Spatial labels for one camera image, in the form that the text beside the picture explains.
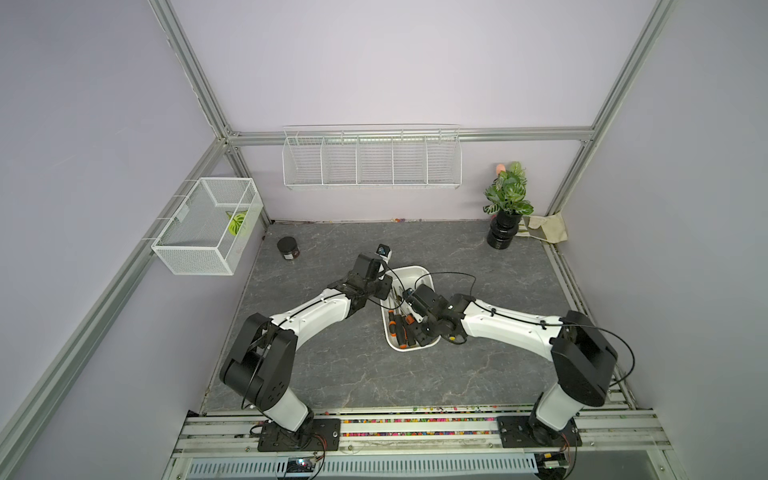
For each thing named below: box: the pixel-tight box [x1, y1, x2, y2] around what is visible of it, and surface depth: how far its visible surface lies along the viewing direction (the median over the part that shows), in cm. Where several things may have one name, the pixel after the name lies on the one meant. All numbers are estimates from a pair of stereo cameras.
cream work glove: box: [523, 211, 568, 244], surface depth 121 cm
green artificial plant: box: [483, 161, 535, 215], surface depth 96 cm
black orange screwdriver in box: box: [388, 309, 408, 349], surface depth 89 cm
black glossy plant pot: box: [486, 211, 523, 250], surface depth 110 cm
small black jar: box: [276, 236, 300, 261], surface depth 111 cm
